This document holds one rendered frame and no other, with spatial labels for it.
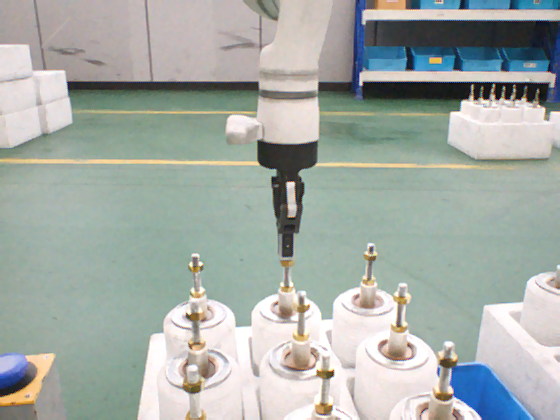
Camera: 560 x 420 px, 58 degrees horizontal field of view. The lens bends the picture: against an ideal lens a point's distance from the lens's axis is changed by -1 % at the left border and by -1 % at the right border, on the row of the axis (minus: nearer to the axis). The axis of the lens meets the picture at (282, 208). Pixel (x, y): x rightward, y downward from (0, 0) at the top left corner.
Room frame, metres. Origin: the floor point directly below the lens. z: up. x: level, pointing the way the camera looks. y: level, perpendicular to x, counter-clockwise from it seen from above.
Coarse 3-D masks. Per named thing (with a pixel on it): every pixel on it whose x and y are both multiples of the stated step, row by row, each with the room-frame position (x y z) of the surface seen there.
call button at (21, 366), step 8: (0, 360) 0.39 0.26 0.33; (8, 360) 0.39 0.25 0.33; (16, 360) 0.39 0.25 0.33; (24, 360) 0.39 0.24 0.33; (0, 368) 0.38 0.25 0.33; (8, 368) 0.38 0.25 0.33; (16, 368) 0.38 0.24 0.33; (24, 368) 0.38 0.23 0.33; (0, 376) 0.37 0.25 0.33; (8, 376) 0.37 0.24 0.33; (16, 376) 0.37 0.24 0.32; (0, 384) 0.37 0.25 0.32; (8, 384) 0.37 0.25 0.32
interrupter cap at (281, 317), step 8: (272, 296) 0.65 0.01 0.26; (296, 296) 0.65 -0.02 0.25; (264, 304) 0.63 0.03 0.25; (272, 304) 0.63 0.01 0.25; (312, 304) 0.62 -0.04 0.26; (264, 312) 0.60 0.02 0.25; (272, 312) 0.60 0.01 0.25; (280, 312) 0.61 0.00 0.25; (296, 312) 0.61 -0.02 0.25; (312, 312) 0.61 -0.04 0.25; (272, 320) 0.59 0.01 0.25; (280, 320) 0.58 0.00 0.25; (288, 320) 0.58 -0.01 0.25; (296, 320) 0.58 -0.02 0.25
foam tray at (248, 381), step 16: (160, 336) 0.66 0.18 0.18; (240, 336) 0.66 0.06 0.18; (320, 336) 0.66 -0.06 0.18; (160, 352) 0.62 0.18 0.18; (240, 352) 0.62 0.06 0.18; (160, 368) 0.58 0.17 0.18; (240, 368) 0.58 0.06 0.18; (144, 384) 0.55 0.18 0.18; (256, 384) 0.55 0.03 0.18; (352, 384) 0.56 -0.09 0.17; (144, 400) 0.52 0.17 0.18; (256, 400) 0.52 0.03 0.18; (352, 400) 0.56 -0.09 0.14; (144, 416) 0.49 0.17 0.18; (256, 416) 0.49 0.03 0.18
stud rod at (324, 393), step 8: (328, 352) 0.39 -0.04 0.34; (320, 360) 0.39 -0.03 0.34; (328, 360) 0.38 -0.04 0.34; (328, 368) 0.38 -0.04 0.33; (320, 384) 0.38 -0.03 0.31; (328, 384) 0.38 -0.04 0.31; (320, 392) 0.38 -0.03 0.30; (328, 392) 0.38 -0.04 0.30; (320, 400) 0.38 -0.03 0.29; (328, 400) 0.38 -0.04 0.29
